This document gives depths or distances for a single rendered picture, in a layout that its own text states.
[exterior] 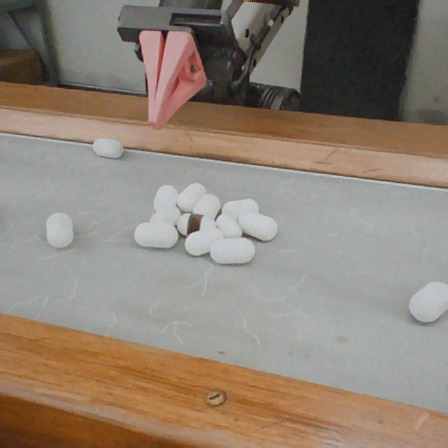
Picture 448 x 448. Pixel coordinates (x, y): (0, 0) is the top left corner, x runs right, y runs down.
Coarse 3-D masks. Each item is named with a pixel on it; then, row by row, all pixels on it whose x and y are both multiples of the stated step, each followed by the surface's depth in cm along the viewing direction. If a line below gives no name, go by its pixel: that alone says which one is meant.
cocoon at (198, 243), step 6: (210, 228) 43; (192, 234) 42; (198, 234) 42; (204, 234) 42; (210, 234) 42; (216, 234) 42; (222, 234) 43; (186, 240) 42; (192, 240) 42; (198, 240) 42; (204, 240) 42; (210, 240) 42; (186, 246) 42; (192, 246) 42; (198, 246) 42; (204, 246) 42; (210, 246) 42; (192, 252) 42; (198, 252) 42; (204, 252) 42
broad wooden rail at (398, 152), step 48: (0, 96) 69; (48, 96) 69; (96, 96) 69; (144, 144) 61; (192, 144) 59; (240, 144) 58; (288, 144) 57; (336, 144) 56; (384, 144) 56; (432, 144) 56
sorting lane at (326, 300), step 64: (0, 192) 52; (64, 192) 52; (128, 192) 52; (256, 192) 52; (320, 192) 52; (384, 192) 52; (0, 256) 43; (64, 256) 43; (128, 256) 43; (192, 256) 43; (256, 256) 43; (320, 256) 43; (384, 256) 43; (64, 320) 36; (128, 320) 36; (192, 320) 36; (256, 320) 36; (320, 320) 36; (384, 320) 36; (384, 384) 32
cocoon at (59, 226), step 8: (56, 216) 44; (64, 216) 44; (48, 224) 44; (56, 224) 43; (64, 224) 43; (48, 232) 43; (56, 232) 42; (64, 232) 43; (72, 232) 43; (48, 240) 43; (56, 240) 43; (64, 240) 43
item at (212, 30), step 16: (160, 0) 49; (176, 0) 48; (192, 0) 48; (208, 0) 48; (176, 16) 47; (192, 16) 46; (208, 16) 46; (224, 16) 46; (208, 32) 47; (224, 32) 46
